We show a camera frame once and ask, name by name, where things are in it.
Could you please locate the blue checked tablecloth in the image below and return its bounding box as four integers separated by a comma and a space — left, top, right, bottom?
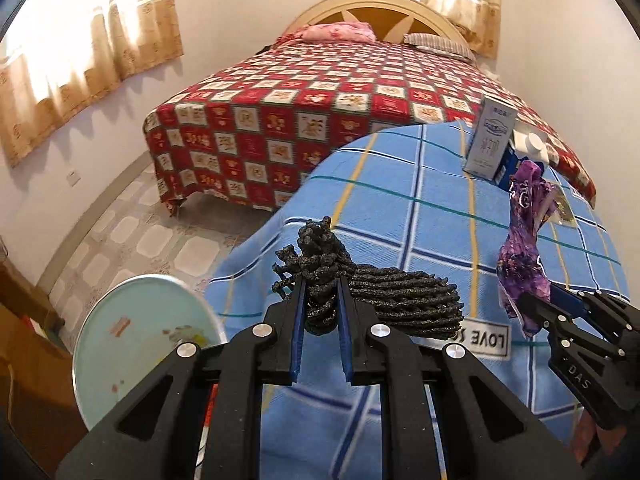
200, 117, 631, 480

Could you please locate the beige patterned curtain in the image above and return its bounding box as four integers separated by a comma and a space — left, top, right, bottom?
345, 0, 502, 60
0, 0, 183, 168

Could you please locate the cream wooden headboard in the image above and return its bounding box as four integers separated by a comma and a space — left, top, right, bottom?
280, 0, 473, 46

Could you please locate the purple wrapper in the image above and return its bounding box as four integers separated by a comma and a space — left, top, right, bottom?
497, 160, 563, 338

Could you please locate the bed with red patchwork cover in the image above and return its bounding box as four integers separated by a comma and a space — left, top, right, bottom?
144, 40, 598, 213

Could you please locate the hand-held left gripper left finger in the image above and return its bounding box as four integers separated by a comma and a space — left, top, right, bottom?
55, 276, 307, 480

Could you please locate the wooden cabinet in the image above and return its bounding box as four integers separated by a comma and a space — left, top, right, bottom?
0, 247, 90, 461

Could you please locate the striped pillow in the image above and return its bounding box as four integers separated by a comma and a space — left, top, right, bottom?
404, 32, 476, 63

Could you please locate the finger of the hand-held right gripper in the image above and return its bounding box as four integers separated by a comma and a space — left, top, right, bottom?
549, 283, 640, 342
518, 292, 577, 342

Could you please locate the white blue tall box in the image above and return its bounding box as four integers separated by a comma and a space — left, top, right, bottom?
462, 95, 518, 181

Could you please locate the black rope bundle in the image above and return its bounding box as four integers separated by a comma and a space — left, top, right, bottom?
272, 216, 465, 343

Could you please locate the blue milk carton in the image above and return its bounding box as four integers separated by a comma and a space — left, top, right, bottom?
495, 130, 551, 191

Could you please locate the clear blister packet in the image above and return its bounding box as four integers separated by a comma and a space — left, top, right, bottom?
542, 180, 577, 226

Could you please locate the light blue trash bin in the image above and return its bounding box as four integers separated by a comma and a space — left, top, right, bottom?
72, 274, 226, 433

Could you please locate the pink pillow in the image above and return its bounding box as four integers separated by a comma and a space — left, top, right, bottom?
282, 22, 377, 45

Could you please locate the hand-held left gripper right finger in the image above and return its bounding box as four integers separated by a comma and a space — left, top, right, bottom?
336, 276, 586, 480

